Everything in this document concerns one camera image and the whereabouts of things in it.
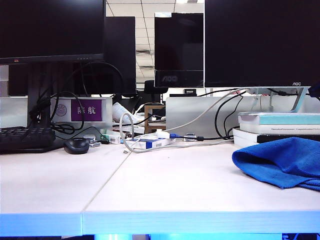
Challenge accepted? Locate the blue microfiber rag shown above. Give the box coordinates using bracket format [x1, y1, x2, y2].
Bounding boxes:
[231, 136, 320, 192]

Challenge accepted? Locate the white power adapter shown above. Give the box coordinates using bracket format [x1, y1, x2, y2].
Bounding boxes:
[155, 128, 171, 139]

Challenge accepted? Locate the small wooden shelf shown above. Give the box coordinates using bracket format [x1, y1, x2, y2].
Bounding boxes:
[144, 104, 166, 134]

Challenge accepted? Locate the blue white medicine box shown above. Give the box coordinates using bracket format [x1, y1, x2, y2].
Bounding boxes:
[124, 136, 177, 150]

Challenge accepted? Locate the wide silver partition panel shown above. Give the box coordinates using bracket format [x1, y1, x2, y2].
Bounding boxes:
[165, 96, 320, 138]

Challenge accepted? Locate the black office chair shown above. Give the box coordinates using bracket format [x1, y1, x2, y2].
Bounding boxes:
[144, 79, 169, 101]

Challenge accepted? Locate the green white small box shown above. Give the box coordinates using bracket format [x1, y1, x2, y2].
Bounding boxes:
[101, 132, 121, 145]

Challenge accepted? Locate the purple acrylic name sign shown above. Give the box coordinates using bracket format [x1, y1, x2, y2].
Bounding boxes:
[49, 96, 113, 130]

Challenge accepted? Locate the glossy black AOC monitor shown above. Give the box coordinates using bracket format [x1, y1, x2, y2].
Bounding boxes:
[154, 12, 205, 88]

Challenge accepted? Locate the black computer mouse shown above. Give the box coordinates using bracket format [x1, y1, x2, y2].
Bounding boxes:
[62, 137, 90, 155]

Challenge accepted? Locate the white spine book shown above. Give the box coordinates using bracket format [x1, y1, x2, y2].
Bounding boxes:
[238, 123, 320, 135]

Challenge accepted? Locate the large silver-edged AOC monitor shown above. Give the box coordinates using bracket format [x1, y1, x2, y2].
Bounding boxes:
[204, 0, 320, 88]

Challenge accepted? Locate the teal covered book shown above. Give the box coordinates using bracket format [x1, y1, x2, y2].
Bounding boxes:
[237, 111, 320, 126]

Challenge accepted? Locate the black monitor stand column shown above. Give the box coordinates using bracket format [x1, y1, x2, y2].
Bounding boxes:
[26, 62, 52, 128]

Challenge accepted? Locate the silver teal monitor stand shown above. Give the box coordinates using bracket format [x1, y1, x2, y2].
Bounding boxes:
[246, 87, 311, 112]

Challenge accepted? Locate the black monitor with thin bezel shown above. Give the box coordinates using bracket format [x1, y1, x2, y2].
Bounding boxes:
[0, 0, 105, 65]

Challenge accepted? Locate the black keyboard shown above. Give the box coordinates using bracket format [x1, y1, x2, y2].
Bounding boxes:
[0, 126, 56, 154]

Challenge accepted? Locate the thick light grey cable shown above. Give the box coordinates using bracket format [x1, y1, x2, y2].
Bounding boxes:
[166, 87, 248, 132]

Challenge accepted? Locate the white looped cable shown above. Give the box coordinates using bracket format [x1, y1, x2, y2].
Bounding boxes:
[119, 112, 235, 154]

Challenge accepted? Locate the black cable with ferrite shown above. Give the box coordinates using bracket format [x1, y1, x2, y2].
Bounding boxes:
[184, 134, 235, 141]

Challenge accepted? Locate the black curved monitor cable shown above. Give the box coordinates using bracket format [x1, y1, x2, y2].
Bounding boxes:
[215, 91, 247, 140]

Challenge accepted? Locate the black tangled cable loop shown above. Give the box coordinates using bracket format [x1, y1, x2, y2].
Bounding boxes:
[28, 91, 85, 136]

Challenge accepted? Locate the black cable under monitor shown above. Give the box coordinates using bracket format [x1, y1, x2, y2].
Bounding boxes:
[266, 87, 312, 97]

